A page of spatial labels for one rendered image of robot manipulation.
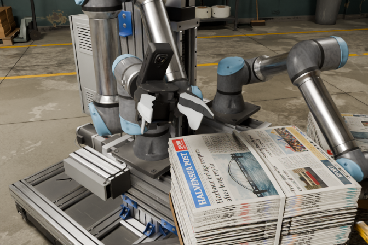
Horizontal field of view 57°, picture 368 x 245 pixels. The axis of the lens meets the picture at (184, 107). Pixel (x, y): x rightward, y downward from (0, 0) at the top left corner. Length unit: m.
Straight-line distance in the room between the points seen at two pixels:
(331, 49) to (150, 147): 0.69
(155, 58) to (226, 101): 0.92
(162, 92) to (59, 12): 7.01
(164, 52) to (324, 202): 0.46
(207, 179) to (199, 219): 0.10
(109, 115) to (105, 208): 0.96
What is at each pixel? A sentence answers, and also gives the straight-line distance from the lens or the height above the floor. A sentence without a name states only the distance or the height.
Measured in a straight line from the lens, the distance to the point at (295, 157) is 0.87.
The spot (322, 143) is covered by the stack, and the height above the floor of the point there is 0.83.
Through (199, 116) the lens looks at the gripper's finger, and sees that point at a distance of 0.62.
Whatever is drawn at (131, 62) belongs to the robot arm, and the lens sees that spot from 0.79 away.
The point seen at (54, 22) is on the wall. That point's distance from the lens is 7.64.
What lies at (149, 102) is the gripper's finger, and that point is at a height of 1.25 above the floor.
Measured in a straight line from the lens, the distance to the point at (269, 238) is 0.81.
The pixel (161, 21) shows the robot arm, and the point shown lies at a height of 1.31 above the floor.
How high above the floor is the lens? 1.48
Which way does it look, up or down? 25 degrees down
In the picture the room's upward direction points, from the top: straight up
